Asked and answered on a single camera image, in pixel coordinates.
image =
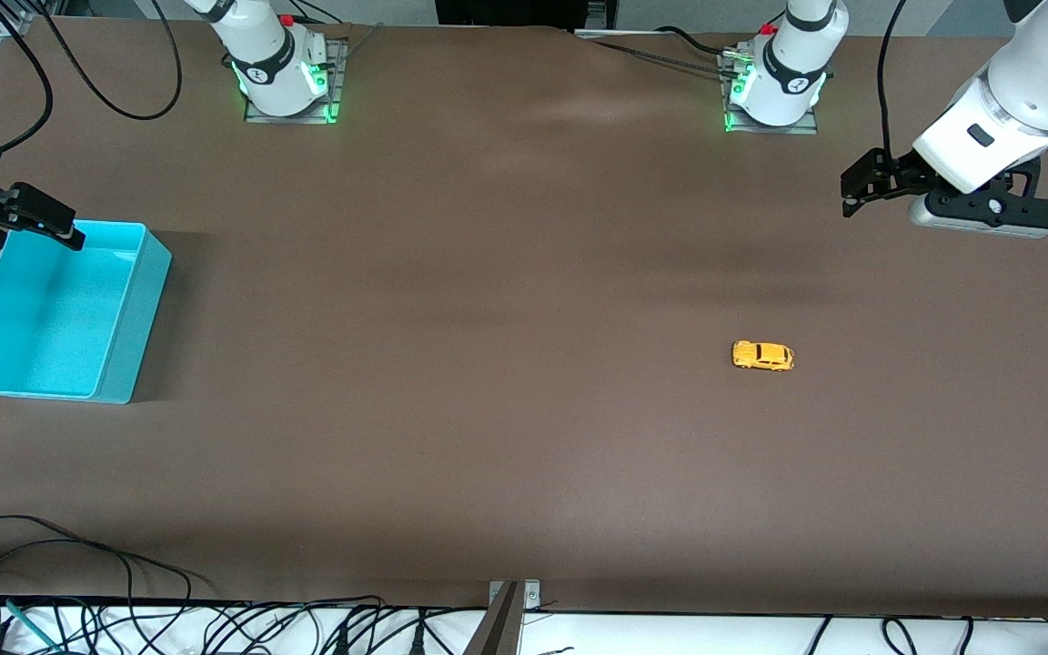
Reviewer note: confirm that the grey camera mount pole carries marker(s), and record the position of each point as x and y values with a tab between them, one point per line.
497	628

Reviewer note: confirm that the turquoise plastic bin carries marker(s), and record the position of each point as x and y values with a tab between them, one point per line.
51	318

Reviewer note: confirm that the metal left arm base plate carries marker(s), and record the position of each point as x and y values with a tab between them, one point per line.
806	123

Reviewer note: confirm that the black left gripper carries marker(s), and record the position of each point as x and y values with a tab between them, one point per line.
908	172

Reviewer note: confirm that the brown table cover mat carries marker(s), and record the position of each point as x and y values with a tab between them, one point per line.
488	364

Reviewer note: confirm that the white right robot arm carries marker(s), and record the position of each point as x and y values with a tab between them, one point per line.
260	55

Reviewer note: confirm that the dark monitor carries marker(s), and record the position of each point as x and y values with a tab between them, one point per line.
524	11

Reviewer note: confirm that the small metal edge bracket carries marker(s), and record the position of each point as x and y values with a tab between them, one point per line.
531	593

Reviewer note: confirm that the yellow beetle toy car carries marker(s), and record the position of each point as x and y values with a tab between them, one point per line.
760	356

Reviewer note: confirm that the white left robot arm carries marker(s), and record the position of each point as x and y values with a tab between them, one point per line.
1033	91

